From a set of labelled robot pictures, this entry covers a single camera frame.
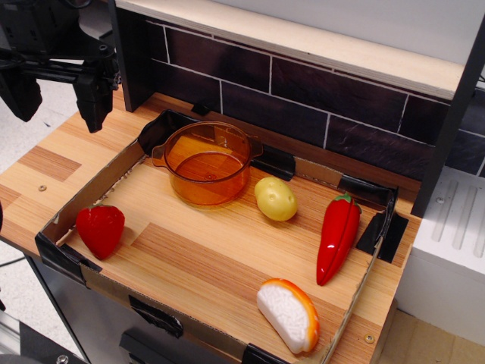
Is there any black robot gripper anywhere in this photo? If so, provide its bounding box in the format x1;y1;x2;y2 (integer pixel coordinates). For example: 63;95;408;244
1;1;120;133

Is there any orange transparent plastic pot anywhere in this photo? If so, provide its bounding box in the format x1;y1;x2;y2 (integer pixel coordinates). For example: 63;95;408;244
152;121;264;206

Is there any cardboard fence with black tape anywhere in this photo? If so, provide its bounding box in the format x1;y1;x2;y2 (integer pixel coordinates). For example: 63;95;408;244
36;110;401;363

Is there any red toy strawberry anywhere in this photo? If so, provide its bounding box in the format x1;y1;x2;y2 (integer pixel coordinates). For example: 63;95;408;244
75;204;125;259

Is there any yellow toy potato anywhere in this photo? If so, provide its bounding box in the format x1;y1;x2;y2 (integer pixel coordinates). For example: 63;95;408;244
254;177;298;221

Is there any red toy chili pepper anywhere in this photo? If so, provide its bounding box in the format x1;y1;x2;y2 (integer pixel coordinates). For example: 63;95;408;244
316;193;361;286

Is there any light wooden shelf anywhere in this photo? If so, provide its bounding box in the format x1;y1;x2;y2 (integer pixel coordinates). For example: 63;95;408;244
115;1;465;100

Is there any white ribbed cabinet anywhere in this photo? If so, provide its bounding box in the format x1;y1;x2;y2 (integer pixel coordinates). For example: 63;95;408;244
396;168;484;345

